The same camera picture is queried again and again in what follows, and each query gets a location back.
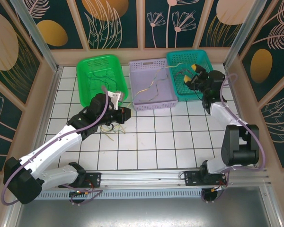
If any thin dark wire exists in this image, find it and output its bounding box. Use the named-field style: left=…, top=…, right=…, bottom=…
left=177, top=70, right=195, bottom=81

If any yellow-green striped wire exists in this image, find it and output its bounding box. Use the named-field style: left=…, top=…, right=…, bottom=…
left=113, top=124, right=126, bottom=135
left=141, top=74, right=170, bottom=102
left=99, top=124, right=114, bottom=133
left=128, top=61, right=186, bottom=105

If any teal plastic basket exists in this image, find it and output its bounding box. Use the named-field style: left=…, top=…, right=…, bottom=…
left=165, top=49, right=222, bottom=102

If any lavender plastic basket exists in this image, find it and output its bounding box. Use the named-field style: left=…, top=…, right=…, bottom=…
left=128, top=58, right=179, bottom=112

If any green plastic basket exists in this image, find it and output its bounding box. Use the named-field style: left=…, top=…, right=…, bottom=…
left=76, top=54, right=129, bottom=113

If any grey metal sheet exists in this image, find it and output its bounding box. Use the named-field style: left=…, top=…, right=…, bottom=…
left=14, top=198, right=275, bottom=227

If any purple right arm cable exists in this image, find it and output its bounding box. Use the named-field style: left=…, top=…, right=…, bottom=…
left=202, top=73, right=267, bottom=204

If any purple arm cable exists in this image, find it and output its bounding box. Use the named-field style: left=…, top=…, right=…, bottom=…
left=202, top=73, right=267, bottom=204
left=1, top=86, right=109, bottom=206

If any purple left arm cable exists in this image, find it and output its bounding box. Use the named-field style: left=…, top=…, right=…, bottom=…
left=1, top=86, right=109, bottom=206

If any thin black right camera cable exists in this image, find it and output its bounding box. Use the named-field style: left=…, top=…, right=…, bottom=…
left=193, top=86, right=205, bottom=101

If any aluminium side rail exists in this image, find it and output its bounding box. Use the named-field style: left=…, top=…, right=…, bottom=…
left=3, top=67, right=63, bottom=227
left=223, top=66, right=284, bottom=227

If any aluminium frame post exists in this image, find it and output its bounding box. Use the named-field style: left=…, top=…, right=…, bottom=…
left=223, top=0, right=268, bottom=69
left=9, top=0, right=63, bottom=73

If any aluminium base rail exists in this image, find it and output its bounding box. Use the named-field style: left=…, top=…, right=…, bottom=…
left=85, top=170, right=204, bottom=190

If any slotted grey cable duct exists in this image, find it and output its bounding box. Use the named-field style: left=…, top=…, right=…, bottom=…
left=28, top=189, right=205, bottom=201

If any black round cable grommet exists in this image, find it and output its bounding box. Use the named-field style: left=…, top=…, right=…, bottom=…
left=69, top=194, right=86, bottom=206
left=201, top=189, right=219, bottom=204

